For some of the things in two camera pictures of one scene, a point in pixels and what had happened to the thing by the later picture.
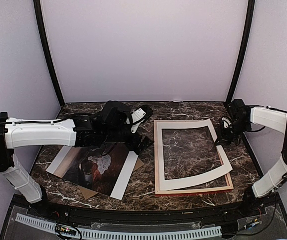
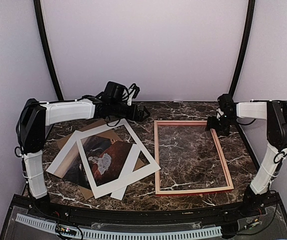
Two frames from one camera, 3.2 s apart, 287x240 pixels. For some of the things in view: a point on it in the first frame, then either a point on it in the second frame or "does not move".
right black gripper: [223, 139] → [211, 124]
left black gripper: [133, 145] → [140, 118]
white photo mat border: [174, 182] → [114, 184]
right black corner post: [250, 18] does not move
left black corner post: [41, 27] does not move
